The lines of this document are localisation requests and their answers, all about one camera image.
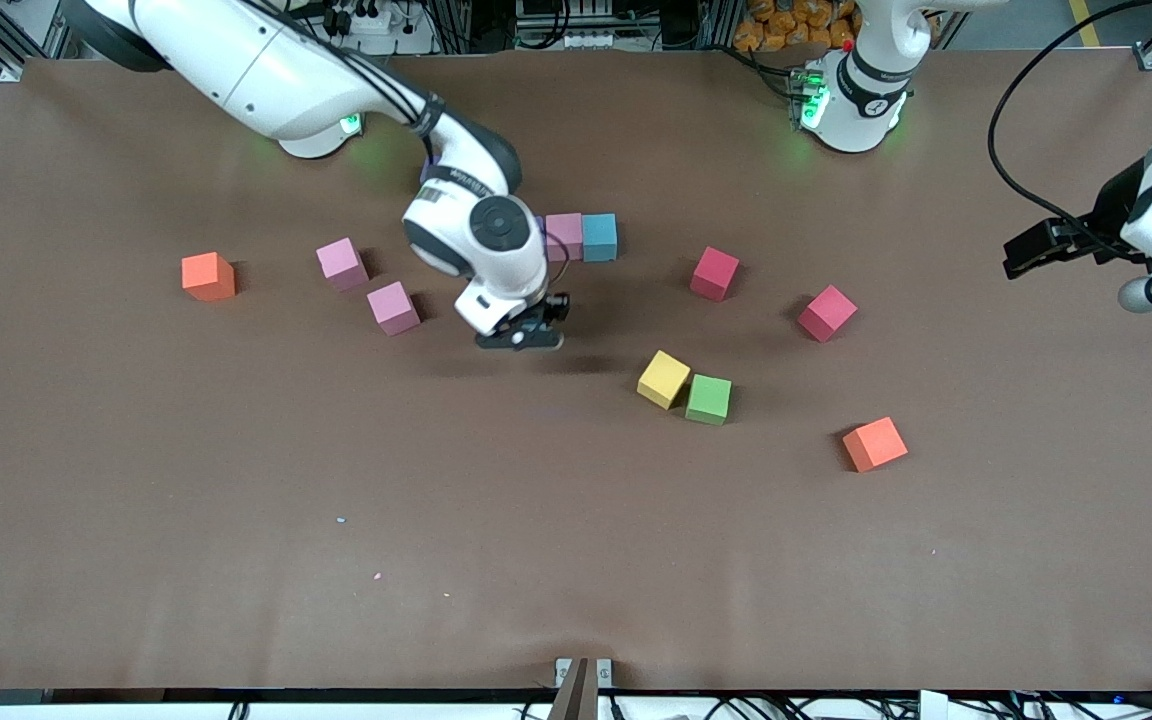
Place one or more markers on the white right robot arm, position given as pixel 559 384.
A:
pixel 276 70

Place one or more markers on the red foam block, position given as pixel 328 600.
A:
pixel 826 313
pixel 714 274

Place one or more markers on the yellow foam block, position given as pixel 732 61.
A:
pixel 663 379

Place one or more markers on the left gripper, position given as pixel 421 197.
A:
pixel 1112 225

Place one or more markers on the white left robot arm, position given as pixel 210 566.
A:
pixel 856 95

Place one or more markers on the orange foam block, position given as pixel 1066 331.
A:
pixel 874 445
pixel 208 277

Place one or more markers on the green foam block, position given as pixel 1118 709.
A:
pixel 708 400

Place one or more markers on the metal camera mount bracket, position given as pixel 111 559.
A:
pixel 581 690

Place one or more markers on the pink foam block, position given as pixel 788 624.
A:
pixel 566 236
pixel 342 264
pixel 393 308

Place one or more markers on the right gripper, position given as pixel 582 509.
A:
pixel 541 312

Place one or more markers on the orange mesh bag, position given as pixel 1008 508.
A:
pixel 786 30

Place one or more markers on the white power strip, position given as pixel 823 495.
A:
pixel 408 35

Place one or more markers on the white terminal block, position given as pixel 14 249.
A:
pixel 591 40

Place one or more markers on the blue foam block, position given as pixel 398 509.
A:
pixel 600 238

